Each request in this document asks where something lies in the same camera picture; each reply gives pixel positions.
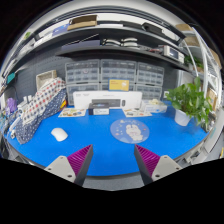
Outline right drawer organizer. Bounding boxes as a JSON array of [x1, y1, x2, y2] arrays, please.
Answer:
[[136, 62, 164, 100]]

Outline white computer mouse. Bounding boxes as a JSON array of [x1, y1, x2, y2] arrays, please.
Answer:
[[51, 128, 68, 142]]

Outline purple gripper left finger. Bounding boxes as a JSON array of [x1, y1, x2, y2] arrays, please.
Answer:
[[45, 145, 93, 186]]

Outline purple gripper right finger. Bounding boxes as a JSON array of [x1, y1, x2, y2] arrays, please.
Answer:
[[134, 145, 182, 185]]

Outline blue desk mat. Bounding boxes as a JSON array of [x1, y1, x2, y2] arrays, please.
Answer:
[[8, 107, 207, 176]]

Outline yellow card box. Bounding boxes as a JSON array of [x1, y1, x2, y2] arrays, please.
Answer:
[[109, 79, 129, 91]]

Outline white plant pot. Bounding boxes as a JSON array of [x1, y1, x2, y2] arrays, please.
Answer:
[[174, 110, 190, 126]]

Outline right picture card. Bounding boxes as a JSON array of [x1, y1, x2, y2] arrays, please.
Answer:
[[123, 109, 152, 117]]

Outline purple toy figure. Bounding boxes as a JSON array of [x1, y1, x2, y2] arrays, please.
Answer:
[[6, 98, 17, 114]]

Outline left picture card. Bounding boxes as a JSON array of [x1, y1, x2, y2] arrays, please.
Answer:
[[60, 108, 86, 118]]

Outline middle drawer organizer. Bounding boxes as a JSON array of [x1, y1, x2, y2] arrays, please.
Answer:
[[101, 59, 136, 90]]

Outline left drawer organizer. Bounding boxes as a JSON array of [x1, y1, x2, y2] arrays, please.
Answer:
[[65, 59, 100, 105]]

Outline picture card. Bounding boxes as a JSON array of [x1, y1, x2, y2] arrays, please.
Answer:
[[123, 109, 152, 117], [60, 108, 86, 118]]

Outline cardboard box on shelf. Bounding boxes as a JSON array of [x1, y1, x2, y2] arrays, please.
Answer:
[[67, 15, 97, 31]]

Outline dark metal shelf unit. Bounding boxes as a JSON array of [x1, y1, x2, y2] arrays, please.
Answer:
[[1, 12, 201, 79]]

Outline white keyboard box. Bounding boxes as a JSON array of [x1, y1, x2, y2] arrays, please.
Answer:
[[73, 91, 142, 109]]

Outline drawer organizer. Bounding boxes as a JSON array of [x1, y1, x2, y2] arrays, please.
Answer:
[[65, 59, 100, 105], [101, 59, 136, 90], [136, 62, 164, 100]]

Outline patterned fabric pile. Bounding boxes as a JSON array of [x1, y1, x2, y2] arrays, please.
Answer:
[[15, 77, 66, 144]]

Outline small black white box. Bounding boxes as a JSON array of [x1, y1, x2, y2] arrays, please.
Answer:
[[88, 103, 109, 115]]

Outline green potted plant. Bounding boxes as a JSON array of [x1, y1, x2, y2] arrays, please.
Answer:
[[166, 77, 212, 128]]

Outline white wire basket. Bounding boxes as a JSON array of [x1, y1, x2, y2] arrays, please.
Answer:
[[36, 70, 57, 89]]

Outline grey electronic device on shelf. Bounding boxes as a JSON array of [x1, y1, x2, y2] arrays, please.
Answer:
[[163, 45, 184, 63]]

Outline clear plastic container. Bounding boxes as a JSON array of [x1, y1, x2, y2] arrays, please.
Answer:
[[141, 99, 167, 113]]

